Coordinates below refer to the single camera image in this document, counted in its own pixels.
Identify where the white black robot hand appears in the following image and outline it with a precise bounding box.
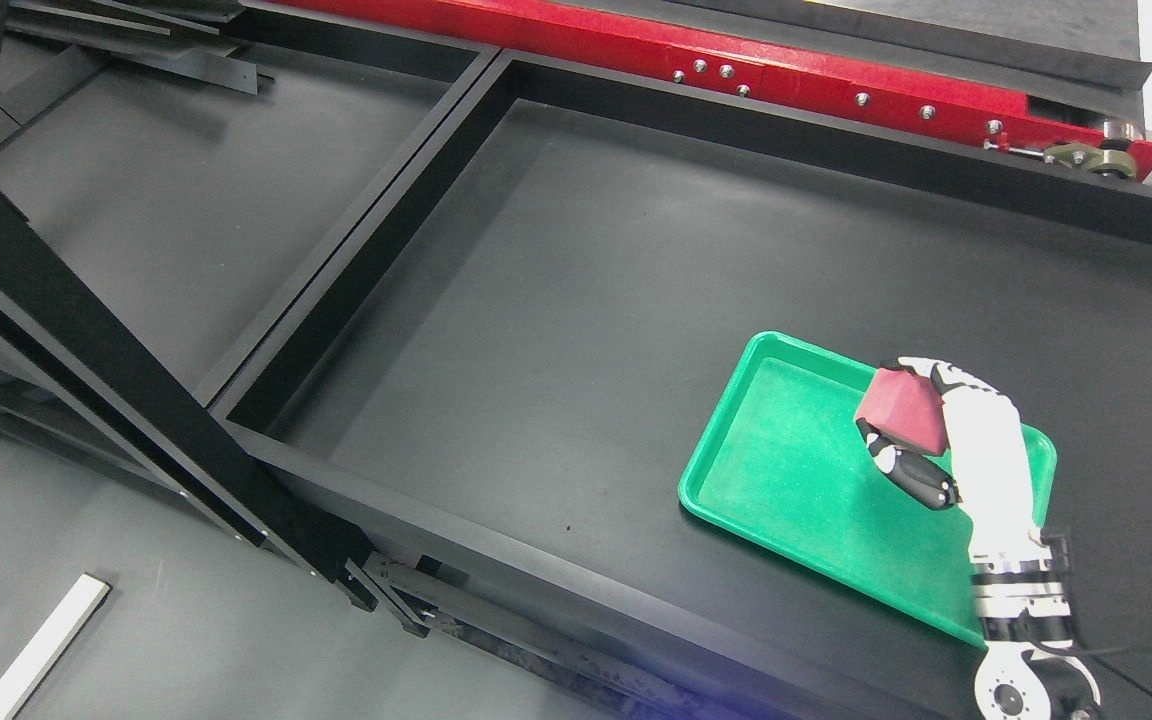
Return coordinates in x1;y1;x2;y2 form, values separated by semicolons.
855;357;1046;560

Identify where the pink cube block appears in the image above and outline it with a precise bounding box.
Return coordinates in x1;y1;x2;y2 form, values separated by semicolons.
854;367;948;457

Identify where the robot forearm with wrist rings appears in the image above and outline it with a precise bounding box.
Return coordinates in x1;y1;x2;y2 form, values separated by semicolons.
972;536;1105;719

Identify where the green plastic tray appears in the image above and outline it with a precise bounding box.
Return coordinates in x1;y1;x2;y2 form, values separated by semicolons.
679;331;1064;647

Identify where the black metal centre shelf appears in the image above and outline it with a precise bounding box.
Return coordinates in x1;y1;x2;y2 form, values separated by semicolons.
212;53;1152;719

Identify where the black metal shelf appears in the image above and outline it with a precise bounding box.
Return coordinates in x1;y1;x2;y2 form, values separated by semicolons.
212;53;1152;719
0;1;500;612

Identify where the black metal left shelf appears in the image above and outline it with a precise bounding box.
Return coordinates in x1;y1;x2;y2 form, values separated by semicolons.
0;1;500;612

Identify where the white table leg foot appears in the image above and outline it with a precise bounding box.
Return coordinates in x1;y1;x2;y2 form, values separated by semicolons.
0;573;113;719

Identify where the red conveyor frame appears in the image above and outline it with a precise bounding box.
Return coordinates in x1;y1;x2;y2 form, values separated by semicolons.
302;1;1152;181

